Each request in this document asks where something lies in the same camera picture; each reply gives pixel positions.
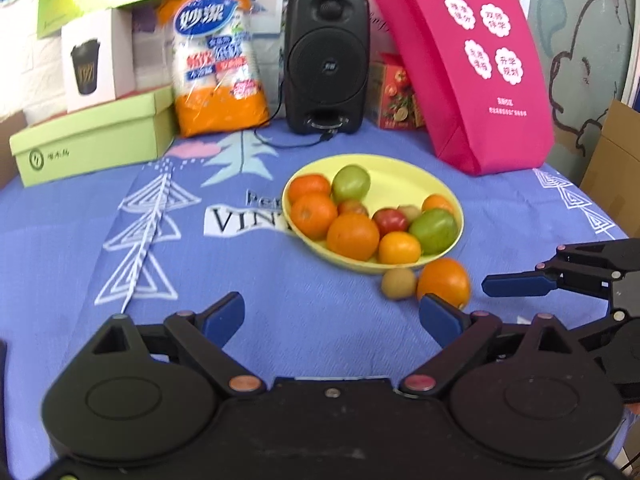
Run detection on black speaker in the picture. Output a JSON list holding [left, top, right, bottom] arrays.
[[284, 0, 371, 136]]

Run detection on small yellow-orange citrus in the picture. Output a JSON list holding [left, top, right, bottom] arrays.
[[378, 231, 422, 265], [421, 194, 455, 215]]

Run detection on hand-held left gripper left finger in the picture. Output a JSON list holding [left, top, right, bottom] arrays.
[[75, 291, 267, 401]]

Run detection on flat green box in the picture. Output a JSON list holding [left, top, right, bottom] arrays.
[[9, 85, 177, 188]]

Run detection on orange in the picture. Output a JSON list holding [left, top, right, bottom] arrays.
[[290, 192, 339, 241], [327, 212, 381, 262], [416, 258, 471, 309], [288, 173, 332, 204]]

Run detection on white cup box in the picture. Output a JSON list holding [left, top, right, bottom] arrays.
[[61, 7, 137, 114]]

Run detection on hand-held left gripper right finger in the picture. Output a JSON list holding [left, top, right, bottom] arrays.
[[397, 293, 598, 401]]

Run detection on yellow fruit bowl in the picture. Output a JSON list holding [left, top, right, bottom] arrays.
[[281, 154, 465, 275]]

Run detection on round green fruit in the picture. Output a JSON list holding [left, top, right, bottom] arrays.
[[332, 164, 371, 204]]

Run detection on brown cardboard box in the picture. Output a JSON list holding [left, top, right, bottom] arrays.
[[0, 110, 28, 191]]

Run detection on pink tote bag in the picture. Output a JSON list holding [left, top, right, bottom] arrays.
[[363, 0, 556, 177]]

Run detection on green apple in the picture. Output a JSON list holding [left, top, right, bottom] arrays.
[[408, 208, 460, 256]]

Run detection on small red printed box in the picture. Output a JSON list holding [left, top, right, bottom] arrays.
[[372, 52, 426, 131]]

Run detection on folded cardboard boxes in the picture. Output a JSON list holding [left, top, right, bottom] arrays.
[[580, 100, 640, 241]]

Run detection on red apple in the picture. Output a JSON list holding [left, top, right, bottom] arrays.
[[372, 208, 409, 236]]

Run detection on orange paper cup pack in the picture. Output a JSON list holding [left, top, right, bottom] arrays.
[[159, 0, 271, 138]]

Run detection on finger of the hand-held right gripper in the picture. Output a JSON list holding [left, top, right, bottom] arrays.
[[482, 239, 640, 300], [567, 307, 640, 356]]

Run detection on black speaker cable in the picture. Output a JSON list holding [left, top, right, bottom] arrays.
[[254, 80, 336, 150]]

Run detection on blue printed tablecloth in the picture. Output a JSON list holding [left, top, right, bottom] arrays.
[[0, 120, 631, 461]]

